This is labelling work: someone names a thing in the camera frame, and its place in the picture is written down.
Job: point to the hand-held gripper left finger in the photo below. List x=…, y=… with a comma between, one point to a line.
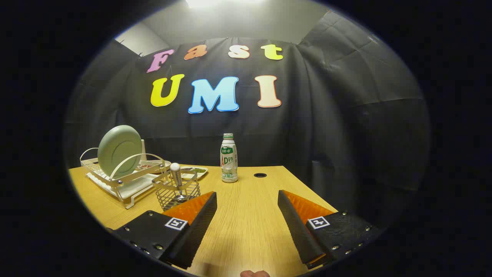
x=196, y=231

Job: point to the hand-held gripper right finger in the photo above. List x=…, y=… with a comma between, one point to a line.
x=298, y=231

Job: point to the pale green plate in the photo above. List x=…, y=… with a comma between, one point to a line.
x=119, y=150

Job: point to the round beige dish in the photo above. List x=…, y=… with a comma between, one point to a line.
x=166, y=164

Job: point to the white divided tray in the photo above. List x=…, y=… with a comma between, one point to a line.
x=201, y=174

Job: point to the green beans pile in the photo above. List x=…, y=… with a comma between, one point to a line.
x=198, y=170

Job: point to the white green-label drink bottle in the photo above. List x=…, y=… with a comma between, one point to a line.
x=229, y=161

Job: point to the black backdrop cloth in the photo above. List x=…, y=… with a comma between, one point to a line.
x=326, y=134

